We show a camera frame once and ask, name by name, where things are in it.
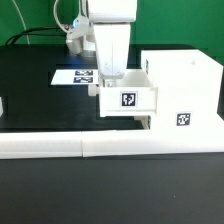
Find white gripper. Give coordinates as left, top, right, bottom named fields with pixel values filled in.
left=93, top=23, right=131, bottom=88

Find white drawer tray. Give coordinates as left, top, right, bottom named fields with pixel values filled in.
left=87, top=69, right=159, bottom=118
left=134, top=115, right=155, bottom=130

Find white front drawer tray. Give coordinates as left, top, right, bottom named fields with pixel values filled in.
left=134, top=115, right=155, bottom=130

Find white drawer cabinet box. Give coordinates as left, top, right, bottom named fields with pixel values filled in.
left=141, top=49, right=224, bottom=131

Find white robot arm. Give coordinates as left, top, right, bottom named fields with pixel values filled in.
left=66, top=0, right=137, bottom=87

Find white marker tag sheet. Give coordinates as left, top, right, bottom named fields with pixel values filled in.
left=51, top=69, right=98, bottom=85

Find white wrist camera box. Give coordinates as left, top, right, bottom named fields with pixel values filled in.
left=66, top=15, right=91, bottom=55

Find white thin cable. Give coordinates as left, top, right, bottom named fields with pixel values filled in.
left=11, top=0, right=84, bottom=46

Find white front barrier rail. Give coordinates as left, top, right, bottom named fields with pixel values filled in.
left=0, top=129, right=224, bottom=159

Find black base cables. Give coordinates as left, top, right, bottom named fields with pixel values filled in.
left=4, top=23, right=75, bottom=47

